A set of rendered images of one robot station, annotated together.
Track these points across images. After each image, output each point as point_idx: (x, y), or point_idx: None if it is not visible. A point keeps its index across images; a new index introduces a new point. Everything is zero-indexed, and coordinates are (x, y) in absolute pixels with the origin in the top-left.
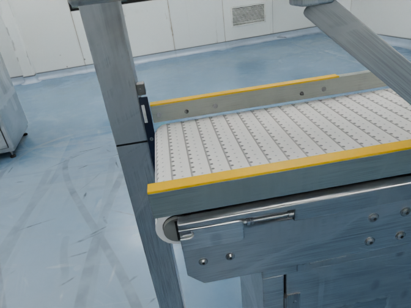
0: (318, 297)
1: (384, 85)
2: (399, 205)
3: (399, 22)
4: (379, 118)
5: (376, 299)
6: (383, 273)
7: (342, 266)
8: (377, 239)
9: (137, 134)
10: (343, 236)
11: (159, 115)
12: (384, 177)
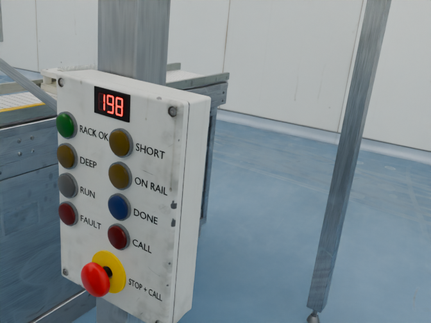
0: (0, 204)
1: (14, 91)
2: (29, 134)
3: (23, 54)
4: (14, 105)
5: (32, 204)
6: (31, 184)
7: (9, 181)
8: (23, 152)
9: None
10: (8, 151)
11: None
12: (20, 120)
